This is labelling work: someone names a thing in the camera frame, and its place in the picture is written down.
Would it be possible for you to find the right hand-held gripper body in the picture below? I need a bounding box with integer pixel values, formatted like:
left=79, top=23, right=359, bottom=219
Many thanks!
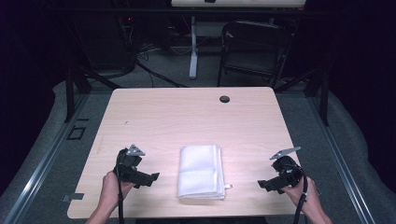
left=269, top=147, right=304, bottom=188

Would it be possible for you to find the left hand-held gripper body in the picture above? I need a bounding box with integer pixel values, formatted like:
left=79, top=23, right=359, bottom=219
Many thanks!
left=113, top=144, right=148, bottom=184

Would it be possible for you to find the white cloth bag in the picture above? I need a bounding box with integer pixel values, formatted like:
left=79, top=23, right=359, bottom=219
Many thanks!
left=177, top=144, right=233, bottom=201

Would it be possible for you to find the person's right hand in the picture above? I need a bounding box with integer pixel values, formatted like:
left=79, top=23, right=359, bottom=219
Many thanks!
left=281, top=175, right=322, bottom=217

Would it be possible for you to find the person's left hand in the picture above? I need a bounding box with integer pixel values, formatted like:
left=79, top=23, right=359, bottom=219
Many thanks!
left=98, top=170, right=136, bottom=213

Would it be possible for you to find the dark computer tower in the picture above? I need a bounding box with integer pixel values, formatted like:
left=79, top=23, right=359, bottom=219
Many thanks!
left=74, top=13, right=138, bottom=73

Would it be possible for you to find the black folding chair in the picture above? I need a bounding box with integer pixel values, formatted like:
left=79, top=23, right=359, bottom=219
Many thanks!
left=217, top=20, right=293, bottom=90

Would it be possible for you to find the white desk leg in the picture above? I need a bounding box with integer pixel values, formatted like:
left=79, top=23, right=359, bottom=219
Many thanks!
left=188, top=16, right=200, bottom=80

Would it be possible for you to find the white desk top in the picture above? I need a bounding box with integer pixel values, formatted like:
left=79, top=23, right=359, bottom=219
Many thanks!
left=171, top=0, right=307, bottom=8

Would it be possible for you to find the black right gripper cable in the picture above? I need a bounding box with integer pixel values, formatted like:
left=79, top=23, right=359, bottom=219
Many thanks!
left=292, top=169, right=310, bottom=224

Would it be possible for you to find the aluminium floor rail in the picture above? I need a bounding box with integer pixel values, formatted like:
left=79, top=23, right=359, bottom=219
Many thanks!
left=306, top=92, right=377, bottom=224
left=2, top=92, right=92, bottom=224

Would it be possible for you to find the grey metal table bracket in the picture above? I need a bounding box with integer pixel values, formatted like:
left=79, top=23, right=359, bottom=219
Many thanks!
left=61, top=192, right=85, bottom=203

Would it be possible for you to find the black frame post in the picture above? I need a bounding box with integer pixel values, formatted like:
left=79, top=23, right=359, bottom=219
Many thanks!
left=64, top=68, right=77, bottom=123
left=318, top=68, right=331, bottom=127

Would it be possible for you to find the black floor cable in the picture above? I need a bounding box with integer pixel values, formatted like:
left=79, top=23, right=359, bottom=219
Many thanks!
left=134, top=60, right=189, bottom=89

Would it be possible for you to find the black horizontal frame bar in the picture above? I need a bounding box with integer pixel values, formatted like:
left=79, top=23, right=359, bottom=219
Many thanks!
left=46, top=7, right=344, bottom=17

